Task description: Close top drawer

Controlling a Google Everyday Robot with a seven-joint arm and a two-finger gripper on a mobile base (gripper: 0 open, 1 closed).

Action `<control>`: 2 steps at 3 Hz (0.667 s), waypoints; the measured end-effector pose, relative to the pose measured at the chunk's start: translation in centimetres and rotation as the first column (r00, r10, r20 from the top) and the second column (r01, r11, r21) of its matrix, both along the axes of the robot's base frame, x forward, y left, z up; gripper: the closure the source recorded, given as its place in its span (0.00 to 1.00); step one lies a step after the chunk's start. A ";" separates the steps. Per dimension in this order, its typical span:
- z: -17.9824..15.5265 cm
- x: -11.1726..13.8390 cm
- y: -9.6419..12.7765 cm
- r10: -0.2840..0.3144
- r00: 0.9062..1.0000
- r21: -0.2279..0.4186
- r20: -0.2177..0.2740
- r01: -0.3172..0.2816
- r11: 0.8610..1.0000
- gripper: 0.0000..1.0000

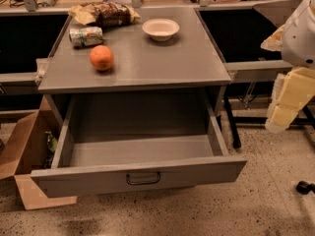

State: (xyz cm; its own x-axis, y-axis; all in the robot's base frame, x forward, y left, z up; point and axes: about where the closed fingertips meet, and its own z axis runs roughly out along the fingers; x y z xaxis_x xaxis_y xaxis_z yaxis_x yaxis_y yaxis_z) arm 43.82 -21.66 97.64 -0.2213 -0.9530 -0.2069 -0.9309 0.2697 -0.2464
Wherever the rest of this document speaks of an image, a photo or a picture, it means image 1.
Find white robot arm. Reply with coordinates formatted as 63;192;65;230
261;0;315;134

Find black caster wheel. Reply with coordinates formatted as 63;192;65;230
296;181;315;195

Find cans inside cardboard box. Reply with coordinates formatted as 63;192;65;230
44;132;58;168

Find white gripper body with padding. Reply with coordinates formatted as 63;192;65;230
278;67;315;111

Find grey drawer cabinet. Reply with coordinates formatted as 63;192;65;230
38;6;230;112

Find green white soda can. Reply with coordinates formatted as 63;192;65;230
69;27;102;47

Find cardboard box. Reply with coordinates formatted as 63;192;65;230
0;97;78;210

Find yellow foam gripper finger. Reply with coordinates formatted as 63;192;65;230
265;105;298;134

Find orange fruit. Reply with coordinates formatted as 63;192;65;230
90;45;114;71

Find brown chip bag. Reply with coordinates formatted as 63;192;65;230
68;2;141;28

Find grey top drawer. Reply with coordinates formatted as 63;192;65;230
31;89;246;198

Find white paper bowl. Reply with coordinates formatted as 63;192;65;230
142;19;180;41

